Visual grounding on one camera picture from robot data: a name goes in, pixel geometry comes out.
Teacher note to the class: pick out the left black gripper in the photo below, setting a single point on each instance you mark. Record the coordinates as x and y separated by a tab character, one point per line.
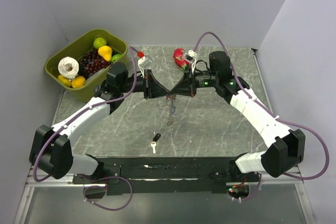
151	87

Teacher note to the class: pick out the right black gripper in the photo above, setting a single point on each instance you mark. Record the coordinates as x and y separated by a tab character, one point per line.
187	81

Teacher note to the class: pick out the metal key organizer disc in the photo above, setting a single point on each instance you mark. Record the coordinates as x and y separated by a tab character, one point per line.
170	103

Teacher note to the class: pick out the silver key with black fob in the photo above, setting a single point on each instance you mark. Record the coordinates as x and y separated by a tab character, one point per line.
154	142

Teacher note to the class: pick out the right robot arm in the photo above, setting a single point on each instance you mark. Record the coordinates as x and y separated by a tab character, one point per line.
285	147

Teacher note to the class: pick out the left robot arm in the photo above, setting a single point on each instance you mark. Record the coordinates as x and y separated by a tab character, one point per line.
52	146

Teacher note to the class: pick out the red dragon fruit toy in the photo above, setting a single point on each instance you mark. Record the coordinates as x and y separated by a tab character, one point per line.
178	58

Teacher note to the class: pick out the small green lime toy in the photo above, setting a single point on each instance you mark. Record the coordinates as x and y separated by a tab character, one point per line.
115	57

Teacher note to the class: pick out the olive green plastic bin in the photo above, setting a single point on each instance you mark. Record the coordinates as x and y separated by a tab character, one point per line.
76	50

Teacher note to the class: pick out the yellow pear toy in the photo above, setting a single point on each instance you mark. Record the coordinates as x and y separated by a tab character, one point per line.
105	52

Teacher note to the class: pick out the purple grapes toy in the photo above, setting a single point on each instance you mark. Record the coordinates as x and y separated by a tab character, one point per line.
90	63

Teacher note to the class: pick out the green apple toy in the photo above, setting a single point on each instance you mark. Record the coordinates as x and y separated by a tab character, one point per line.
99	42

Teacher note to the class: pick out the yellow lemon toy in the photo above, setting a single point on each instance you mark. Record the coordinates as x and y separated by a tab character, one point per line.
64	81
78	82

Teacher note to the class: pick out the white tape roll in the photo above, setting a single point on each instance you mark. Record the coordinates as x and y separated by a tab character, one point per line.
68	67

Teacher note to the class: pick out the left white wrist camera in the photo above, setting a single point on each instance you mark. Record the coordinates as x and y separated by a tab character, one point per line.
144	62

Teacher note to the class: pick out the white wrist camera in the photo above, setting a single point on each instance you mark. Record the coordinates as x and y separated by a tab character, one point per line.
191	57
144	62

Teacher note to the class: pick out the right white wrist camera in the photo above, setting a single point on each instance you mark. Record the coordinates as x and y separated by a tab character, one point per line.
191	57

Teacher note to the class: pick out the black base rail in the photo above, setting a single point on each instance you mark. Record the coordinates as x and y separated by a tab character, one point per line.
165	174

